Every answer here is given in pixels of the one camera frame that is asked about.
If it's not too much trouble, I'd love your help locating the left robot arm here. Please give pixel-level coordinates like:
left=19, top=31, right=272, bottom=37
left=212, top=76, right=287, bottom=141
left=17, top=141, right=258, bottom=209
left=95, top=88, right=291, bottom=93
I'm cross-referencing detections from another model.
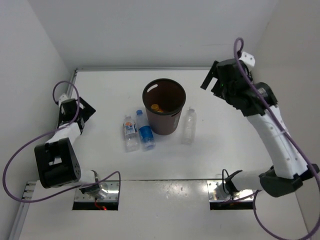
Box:
left=34, top=94, right=108, bottom=200

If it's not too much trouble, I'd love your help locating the orange label clear bottle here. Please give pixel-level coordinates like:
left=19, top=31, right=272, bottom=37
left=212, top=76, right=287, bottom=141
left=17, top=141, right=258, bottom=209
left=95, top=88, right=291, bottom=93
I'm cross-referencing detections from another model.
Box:
left=123, top=116, right=140, bottom=152

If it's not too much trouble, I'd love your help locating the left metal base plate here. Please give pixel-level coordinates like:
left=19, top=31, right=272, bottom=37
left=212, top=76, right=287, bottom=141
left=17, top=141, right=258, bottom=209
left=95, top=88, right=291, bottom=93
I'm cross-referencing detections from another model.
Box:
left=74, top=180, right=120, bottom=203

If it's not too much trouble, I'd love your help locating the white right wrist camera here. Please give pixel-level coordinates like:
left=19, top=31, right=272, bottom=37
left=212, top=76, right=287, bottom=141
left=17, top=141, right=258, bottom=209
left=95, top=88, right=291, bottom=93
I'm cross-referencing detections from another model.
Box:
left=239, top=51, right=256, bottom=69

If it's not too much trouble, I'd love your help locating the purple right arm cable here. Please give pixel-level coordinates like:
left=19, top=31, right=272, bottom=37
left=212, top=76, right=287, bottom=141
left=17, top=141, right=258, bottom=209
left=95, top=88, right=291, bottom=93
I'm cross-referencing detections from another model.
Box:
left=217, top=37, right=320, bottom=240

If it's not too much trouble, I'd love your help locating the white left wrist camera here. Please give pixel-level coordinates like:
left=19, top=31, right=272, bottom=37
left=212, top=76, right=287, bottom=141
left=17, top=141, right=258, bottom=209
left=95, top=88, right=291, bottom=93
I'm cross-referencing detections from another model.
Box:
left=58, top=93, right=69, bottom=104

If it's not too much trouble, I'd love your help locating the clear plastic bottle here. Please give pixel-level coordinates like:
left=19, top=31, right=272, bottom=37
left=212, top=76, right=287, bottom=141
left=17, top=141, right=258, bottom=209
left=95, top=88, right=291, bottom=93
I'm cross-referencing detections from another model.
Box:
left=181, top=107, right=197, bottom=145

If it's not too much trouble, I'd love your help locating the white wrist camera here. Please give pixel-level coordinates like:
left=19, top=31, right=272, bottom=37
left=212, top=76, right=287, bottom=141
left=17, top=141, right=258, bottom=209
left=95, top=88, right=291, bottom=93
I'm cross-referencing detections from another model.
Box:
left=239, top=51, right=256, bottom=69
left=58, top=93, right=69, bottom=104

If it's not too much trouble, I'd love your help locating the metal base plate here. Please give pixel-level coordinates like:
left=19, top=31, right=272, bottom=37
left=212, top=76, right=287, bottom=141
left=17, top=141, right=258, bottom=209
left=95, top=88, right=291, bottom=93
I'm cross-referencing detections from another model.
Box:
left=207, top=179, right=254, bottom=203
left=74, top=180, right=120, bottom=203

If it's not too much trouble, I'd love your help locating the blue label water bottle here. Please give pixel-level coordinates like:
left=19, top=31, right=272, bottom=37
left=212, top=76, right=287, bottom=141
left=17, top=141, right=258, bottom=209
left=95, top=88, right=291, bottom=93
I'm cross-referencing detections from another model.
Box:
left=136, top=109, right=156, bottom=151

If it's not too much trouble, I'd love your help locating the metal table edge rail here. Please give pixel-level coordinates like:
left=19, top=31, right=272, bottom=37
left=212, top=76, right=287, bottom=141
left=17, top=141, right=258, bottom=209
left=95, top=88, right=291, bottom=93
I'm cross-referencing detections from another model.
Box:
left=75, top=66, right=211, bottom=73

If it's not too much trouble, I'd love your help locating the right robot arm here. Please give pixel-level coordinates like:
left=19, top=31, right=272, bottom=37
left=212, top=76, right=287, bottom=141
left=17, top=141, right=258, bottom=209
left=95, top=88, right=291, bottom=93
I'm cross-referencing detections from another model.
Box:
left=201, top=59, right=314, bottom=198

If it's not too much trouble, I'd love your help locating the orange juice bottle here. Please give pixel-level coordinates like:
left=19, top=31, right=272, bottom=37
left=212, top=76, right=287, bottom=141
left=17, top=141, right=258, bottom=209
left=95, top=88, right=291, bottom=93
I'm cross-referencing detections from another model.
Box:
left=150, top=104, right=164, bottom=113

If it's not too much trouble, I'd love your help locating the brown plastic waste bin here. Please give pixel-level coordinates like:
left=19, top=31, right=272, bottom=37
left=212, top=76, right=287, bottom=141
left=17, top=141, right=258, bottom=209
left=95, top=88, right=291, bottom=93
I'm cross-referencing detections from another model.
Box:
left=142, top=78, right=186, bottom=136

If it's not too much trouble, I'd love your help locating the black cable at base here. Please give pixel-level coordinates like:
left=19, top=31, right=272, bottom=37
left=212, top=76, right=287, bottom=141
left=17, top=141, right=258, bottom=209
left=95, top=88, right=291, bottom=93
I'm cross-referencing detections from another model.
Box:
left=221, top=168, right=232, bottom=195

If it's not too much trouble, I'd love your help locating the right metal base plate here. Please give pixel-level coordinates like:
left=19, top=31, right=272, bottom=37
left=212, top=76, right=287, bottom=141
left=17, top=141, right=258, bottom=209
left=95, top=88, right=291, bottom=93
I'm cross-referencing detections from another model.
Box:
left=207, top=179, right=254, bottom=203

